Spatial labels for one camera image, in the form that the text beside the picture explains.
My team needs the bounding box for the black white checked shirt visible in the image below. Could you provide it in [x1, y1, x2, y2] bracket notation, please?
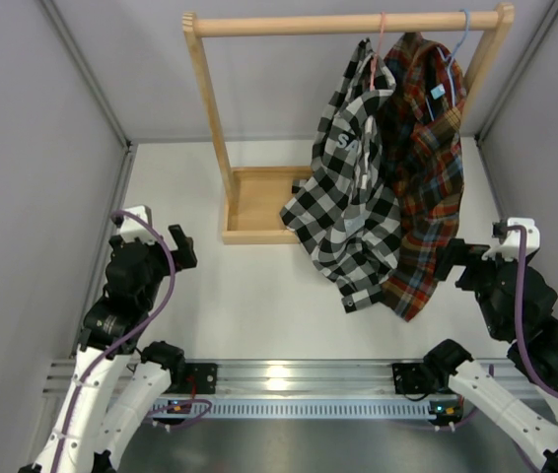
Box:
[280, 39, 401, 312]

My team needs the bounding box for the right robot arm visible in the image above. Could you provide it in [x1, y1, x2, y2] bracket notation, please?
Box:
[422, 238, 558, 472]

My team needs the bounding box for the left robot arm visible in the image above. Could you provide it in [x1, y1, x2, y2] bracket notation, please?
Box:
[23, 222, 197, 472]

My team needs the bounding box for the red brown plaid shirt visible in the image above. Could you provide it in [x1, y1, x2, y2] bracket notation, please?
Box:
[377, 33, 467, 321]

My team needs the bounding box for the wooden clothes rack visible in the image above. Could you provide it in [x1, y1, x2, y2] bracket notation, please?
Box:
[181, 2, 515, 244]

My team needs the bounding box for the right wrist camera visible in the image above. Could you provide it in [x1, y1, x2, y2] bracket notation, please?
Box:
[481, 217, 541, 261]

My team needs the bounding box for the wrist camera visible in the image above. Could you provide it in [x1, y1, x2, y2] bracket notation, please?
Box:
[481, 217, 541, 261]
[111, 205, 156, 244]

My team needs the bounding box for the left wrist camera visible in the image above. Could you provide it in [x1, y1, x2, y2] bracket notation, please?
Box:
[111, 205, 156, 244]

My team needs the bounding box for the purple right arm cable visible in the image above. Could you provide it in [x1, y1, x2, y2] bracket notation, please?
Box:
[505, 224, 558, 420]

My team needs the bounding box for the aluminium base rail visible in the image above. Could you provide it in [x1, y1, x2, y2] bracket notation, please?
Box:
[42, 359, 538, 399]

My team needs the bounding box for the perforated cable duct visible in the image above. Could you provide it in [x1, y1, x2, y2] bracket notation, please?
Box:
[146, 397, 461, 420]

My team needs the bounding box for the blue wire hanger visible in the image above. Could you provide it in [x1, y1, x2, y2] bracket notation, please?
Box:
[424, 8, 471, 120]

